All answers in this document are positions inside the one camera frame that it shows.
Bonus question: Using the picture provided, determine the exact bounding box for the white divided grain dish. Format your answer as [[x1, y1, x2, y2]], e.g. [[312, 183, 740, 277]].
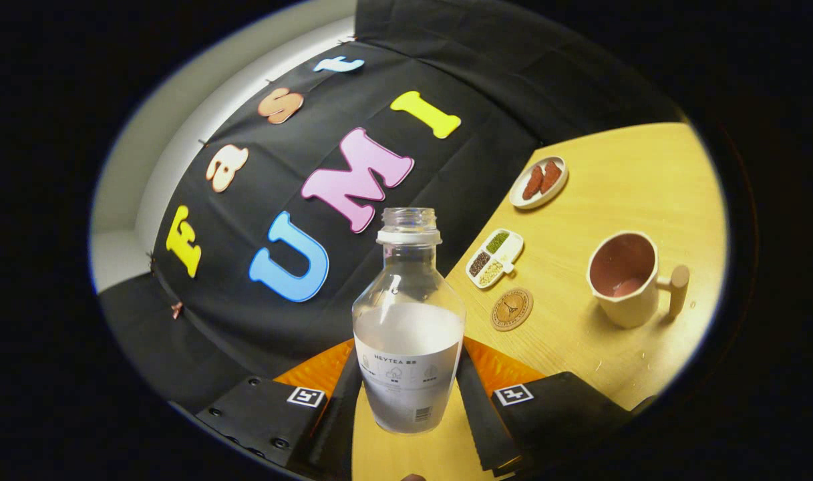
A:
[[465, 228, 524, 289]]

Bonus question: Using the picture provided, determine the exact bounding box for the wooden table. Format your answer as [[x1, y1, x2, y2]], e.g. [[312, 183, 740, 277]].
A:
[[351, 122, 729, 481]]

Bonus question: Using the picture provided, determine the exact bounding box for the round brown coaster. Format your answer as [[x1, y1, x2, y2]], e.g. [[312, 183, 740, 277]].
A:
[[490, 288, 534, 332]]

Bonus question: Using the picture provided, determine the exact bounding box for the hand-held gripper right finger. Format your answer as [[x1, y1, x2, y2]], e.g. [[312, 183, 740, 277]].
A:
[[456, 337, 637, 478]]

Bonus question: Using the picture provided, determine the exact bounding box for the cream cup with wooden handle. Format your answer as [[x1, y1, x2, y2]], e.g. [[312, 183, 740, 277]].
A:
[[587, 231, 691, 329]]

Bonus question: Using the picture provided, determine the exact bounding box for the round white plate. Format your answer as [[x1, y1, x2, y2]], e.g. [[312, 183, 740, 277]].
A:
[[510, 156, 569, 210]]

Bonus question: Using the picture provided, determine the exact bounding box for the clear plastic juice bottle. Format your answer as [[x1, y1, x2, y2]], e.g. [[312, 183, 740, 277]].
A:
[[351, 207, 467, 435]]

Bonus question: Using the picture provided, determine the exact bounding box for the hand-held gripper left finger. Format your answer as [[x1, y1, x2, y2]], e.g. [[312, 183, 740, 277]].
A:
[[196, 339, 363, 480]]

